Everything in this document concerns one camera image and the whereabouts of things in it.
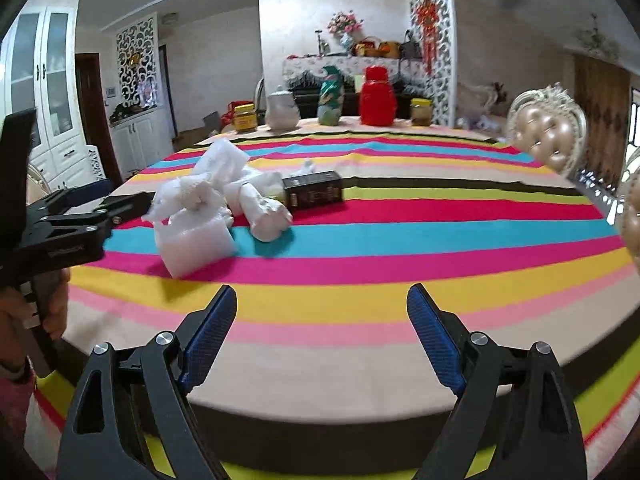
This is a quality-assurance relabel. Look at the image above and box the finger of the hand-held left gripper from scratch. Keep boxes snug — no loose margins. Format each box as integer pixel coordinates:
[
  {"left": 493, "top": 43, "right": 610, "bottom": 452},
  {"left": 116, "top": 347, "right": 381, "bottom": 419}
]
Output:
[
  {"left": 47, "top": 191, "right": 157, "bottom": 234},
  {"left": 42, "top": 180, "right": 115, "bottom": 219}
]

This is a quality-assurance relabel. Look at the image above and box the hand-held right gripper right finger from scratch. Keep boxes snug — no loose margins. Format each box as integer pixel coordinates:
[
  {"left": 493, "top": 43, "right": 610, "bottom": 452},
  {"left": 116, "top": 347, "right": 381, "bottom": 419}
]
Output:
[{"left": 406, "top": 282, "right": 587, "bottom": 480}]

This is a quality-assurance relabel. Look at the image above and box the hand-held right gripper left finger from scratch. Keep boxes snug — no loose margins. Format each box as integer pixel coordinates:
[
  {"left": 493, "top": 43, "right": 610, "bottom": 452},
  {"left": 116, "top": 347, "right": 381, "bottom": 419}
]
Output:
[{"left": 56, "top": 284, "right": 238, "bottom": 480}]

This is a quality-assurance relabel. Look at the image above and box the white foam wrap sheet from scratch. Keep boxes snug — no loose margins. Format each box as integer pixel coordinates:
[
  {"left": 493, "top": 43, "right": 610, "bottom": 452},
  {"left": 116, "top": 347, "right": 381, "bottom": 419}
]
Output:
[{"left": 141, "top": 172, "right": 237, "bottom": 279}]

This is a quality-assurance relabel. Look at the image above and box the person's left hand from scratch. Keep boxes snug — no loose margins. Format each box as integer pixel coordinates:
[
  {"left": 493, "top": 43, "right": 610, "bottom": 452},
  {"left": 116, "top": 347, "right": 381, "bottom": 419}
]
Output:
[{"left": 0, "top": 266, "right": 71, "bottom": 384}]

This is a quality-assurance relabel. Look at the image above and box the small white lattice panel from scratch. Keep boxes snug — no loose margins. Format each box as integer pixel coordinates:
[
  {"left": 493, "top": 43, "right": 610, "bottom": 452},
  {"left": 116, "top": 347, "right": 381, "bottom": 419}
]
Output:
[{"left": 87, "top": 147, "right": 109, "bottom": 184}]

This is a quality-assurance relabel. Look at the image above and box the low white cabinet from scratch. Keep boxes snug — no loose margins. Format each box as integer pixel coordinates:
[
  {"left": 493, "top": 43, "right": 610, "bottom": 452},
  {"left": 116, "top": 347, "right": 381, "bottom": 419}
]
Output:
[{"left": 110, "top": 107, "right": 174, "bottom": 177}]

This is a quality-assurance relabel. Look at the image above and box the dark wooden door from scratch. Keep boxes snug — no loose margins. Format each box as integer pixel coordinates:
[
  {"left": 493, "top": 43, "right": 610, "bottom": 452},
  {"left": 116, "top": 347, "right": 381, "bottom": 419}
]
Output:
[{"left": 75, "top": 52, "right": 124, "bottom": 187}]

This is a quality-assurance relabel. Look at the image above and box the open cardboard box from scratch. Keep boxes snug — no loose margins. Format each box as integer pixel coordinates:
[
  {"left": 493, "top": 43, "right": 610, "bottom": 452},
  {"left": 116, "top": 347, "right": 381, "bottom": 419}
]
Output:
[{"left": 172, "top": 111, "right": 222, "bottom": 154}]

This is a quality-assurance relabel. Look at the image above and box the large white crumpled tissue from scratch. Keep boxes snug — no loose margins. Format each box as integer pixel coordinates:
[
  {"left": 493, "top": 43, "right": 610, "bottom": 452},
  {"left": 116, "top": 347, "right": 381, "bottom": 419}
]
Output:
[{"left": 196, "top": 139, "right": 252, "bottom": 187}]

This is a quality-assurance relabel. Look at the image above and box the white glass-door cabinet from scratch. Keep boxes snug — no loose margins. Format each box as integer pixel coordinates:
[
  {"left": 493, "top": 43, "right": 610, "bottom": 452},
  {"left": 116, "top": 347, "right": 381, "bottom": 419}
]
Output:
[{"left": 0, "top": 5, "right": 109, "bottom": 194}]

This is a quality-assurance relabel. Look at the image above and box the striped tablecloth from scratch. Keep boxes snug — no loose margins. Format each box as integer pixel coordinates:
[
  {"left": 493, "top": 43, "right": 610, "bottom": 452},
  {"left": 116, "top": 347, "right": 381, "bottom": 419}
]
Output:
[{"left": 30, "top": 117, "right": 640, "bottom": 480}]

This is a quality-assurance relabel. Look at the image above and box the red gift box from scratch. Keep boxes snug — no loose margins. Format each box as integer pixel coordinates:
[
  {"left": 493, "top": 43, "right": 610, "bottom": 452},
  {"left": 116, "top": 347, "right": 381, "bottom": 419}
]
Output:
[{"left": 222, "top": 101, "right": 257, "bottom": 129}]

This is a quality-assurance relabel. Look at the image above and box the yellow label jar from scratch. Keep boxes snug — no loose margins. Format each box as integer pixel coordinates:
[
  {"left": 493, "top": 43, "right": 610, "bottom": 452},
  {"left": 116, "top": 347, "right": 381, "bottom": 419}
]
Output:
[{"left": 232, "top": 103, "right": 259, "bottom": 134}]

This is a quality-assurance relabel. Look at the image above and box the white teapot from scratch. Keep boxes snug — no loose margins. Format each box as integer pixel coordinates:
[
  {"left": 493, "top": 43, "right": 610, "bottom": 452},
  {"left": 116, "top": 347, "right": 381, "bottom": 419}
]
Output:
[{"left": 264, "top": 85, "right": 300, "bottom": 129}]

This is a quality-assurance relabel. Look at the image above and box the black box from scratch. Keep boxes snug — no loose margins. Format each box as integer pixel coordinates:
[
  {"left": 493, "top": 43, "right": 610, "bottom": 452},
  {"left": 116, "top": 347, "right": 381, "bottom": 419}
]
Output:
[{"left": 281, "top": 170, "right": 346, "bottom": 211}]

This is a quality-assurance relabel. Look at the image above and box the black piano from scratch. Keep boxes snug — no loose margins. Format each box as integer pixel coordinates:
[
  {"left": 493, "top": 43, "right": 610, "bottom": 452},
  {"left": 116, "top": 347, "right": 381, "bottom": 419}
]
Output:
[{"left": 292, "top": 85, "right": 417, "bottom": 112}]

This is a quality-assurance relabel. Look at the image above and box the lace floral cloth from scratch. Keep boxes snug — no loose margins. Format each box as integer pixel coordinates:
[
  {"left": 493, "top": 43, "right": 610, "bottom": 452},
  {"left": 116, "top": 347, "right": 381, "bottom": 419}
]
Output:
[{"left": 281, "top": 55, "right": 417, "bottom": 92}]

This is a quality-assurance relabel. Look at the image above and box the green patterned pouch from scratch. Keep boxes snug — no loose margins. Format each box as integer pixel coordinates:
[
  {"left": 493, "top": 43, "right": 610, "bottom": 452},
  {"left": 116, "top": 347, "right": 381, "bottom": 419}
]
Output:
[{"left": 317, "top": 65, "right": 345, "bottom": 126}]

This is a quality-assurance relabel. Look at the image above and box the glass jar yellow lid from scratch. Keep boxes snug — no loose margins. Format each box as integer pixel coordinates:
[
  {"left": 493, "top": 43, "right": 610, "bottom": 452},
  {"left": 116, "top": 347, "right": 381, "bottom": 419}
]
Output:
[{"left": 410, "top": 98, "right": 434, "bottom": 127}]

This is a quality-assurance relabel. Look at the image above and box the ornate beige tufted chair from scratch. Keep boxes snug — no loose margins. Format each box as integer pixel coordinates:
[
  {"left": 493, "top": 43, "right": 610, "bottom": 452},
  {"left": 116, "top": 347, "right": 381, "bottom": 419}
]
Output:
[
  {"left": 606, "top": 150, "right": 640, "bottom": 263},
  {"left": 506, "top": 82, "right": 589, "bottom": 179}
]

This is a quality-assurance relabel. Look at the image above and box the ornate sofa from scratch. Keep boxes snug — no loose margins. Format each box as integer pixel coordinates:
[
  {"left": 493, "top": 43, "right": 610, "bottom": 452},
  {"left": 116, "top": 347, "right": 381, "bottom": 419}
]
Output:
[{"left": 457, "top": 82, "right": 512, "bottom": 129}]

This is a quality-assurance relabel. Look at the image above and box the red thermos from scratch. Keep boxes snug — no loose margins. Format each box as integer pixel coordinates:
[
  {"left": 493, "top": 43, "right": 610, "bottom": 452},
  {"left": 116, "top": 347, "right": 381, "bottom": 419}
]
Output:
[{"left": 359, "top": 66, "right": 399, "bottom": 127}]

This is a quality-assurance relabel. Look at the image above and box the tall white lattice screen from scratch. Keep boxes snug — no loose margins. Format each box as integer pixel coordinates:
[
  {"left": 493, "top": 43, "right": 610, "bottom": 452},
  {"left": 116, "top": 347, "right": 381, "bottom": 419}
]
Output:
[{"left": 406, "top": 0, "right": 459, "bottom": 127}]

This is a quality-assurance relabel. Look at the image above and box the flower bouquet in vase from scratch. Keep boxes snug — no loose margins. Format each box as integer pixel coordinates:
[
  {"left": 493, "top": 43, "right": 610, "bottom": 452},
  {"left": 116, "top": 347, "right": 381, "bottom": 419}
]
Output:
[{"left": 327, "top": 10, "right": 365, "bottom": 54}]

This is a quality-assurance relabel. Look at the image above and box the brown patterned curtain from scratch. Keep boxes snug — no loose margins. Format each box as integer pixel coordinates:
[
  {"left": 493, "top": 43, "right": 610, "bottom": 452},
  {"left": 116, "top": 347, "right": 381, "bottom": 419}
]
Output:
[{"left": 573, "top": 54, "right": 632, "bottom": 182}]

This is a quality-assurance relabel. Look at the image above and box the dark handbag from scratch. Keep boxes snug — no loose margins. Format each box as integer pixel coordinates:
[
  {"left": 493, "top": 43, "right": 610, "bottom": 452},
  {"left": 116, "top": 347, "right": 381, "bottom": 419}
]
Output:
[{"left": 400, "top": 30, "right": 424, "bottom": 60}]

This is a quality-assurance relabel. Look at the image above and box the red knot hanging ornament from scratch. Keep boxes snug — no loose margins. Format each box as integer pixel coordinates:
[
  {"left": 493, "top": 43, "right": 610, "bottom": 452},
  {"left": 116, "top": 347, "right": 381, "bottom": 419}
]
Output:
[{"left": 415, "top": 0, "right": 441, "bottom": 79}]

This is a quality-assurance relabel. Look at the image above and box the chandelier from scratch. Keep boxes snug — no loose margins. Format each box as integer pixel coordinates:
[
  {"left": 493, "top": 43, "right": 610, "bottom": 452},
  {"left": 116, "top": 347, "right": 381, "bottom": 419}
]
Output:
[{"left": 575, "top": 15, "right": 619, "bottom": 59}]

